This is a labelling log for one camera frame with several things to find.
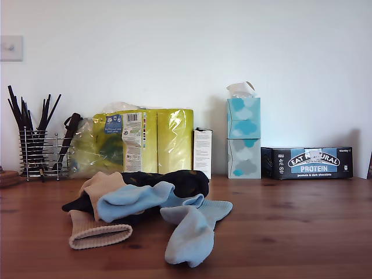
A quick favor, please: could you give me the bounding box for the light blue sock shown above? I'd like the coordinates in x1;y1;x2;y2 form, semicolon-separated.
96;181;206;223
159;199;234;269

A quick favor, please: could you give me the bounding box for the beige ribbed sock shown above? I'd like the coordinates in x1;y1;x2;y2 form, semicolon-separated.
78;171;128;223
68;209;134;251

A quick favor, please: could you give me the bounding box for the white carton black top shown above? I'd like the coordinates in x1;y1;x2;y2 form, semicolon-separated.
193;126;213;180

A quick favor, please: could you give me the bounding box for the yellow paper towel pack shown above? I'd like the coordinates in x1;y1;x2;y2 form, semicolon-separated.
69;101;195;180

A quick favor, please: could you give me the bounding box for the grey cloud tissue box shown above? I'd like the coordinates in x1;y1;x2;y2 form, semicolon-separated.
226;137;262;179

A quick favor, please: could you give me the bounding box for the blue cloud tissue box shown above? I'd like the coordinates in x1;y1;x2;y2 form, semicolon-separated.
226;97;262;140

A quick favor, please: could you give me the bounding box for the white tissue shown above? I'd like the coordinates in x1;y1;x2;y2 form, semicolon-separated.
226;81;257;99

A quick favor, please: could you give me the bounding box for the black Eat Natural bar box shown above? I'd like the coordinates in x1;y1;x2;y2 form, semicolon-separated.
260;146;354;180

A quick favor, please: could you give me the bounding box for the thin black stick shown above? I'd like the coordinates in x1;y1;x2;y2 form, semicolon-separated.
37;93;52;132
7;98;30;133
7;84;35;140
20;96;33;131
42;93;62;129

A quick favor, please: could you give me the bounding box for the dark long-handled utensil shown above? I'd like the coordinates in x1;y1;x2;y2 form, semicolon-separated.
52;112;84;172

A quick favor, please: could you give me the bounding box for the chrome wire utensil holder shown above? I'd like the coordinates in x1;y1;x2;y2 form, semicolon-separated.
19;124;72;181

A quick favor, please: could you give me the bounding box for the white wall light switch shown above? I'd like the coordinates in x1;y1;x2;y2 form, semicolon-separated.
0;35;24;62

